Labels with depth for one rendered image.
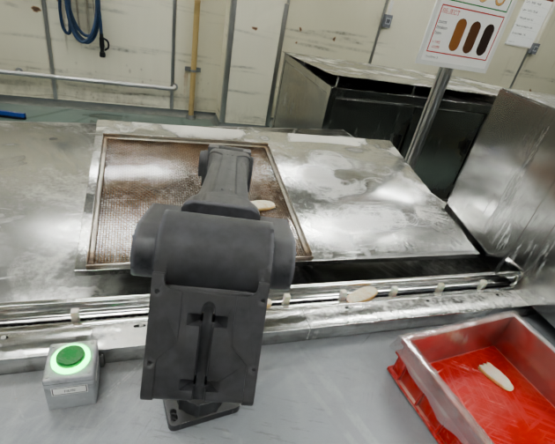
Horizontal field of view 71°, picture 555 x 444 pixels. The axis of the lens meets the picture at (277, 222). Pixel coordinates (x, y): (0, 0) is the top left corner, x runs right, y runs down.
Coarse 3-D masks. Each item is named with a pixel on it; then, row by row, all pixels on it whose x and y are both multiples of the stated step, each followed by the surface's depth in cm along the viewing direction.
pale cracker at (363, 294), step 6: (360, 288) 94; (366, 288) 94; (372, 288) 94; (354, 294) 91; (360, 294) 92; (366, 294) 92; (372, 294) 92; (348, 300) 90; (354, 300) 90; (360, 300) 90; (366, 300) 91
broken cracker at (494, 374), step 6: (480, 366) 83; (486, 366) 83; (492, 366) 83; (486, 372) 82; (492, 372) 82; (498, 372) 82; (492, 378) 81; (498, 378) 81; (504, 378) 81; (498, 384) 80; (504, 384) 80; (510, 384) 80; (510, 390) 80
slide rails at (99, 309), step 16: (352, 288) 94; (384, 288) 97; (400, 288) 98; (416, 288) 99; (432, 288) 100; (496, 288) 105; (512, 288) 106; (112, 304) 77; (128, 304) 78; (144, 304) 79; (304, 304) 87; (320, 304) 88; (0, 320) 70; (16, 320) 71; (96, 320) 73; (112, 320) 74; (128, 320) 75
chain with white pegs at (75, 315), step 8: (392, 288) 95; (440, 288) 99; (464, 288) 104; (472, 288) 105; (480, 288) 104; (288, 296) 85; (344, 296) 90; (376, 296) 95; (384, 296) 96; (272, 304) 87; (280, 304) 87; (288, 304) 86; (72, 312) 71; (64, 320) 73; (72, 320) 72; (80, 320) 74; (88, 320) 75
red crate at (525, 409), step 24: (456, 360) 84; (480, 360) 85; (504, 360) 87; (408, 384) 74; (456, 384) 79; (480, 384) 80; (528, 384) 82; (480, 408) 75; (504, 408) 76; (528, 408) 77; (552, 408) 78; (432, 432) 68; (504, 432) 72; (528, 432) 72; (552, 432) 73
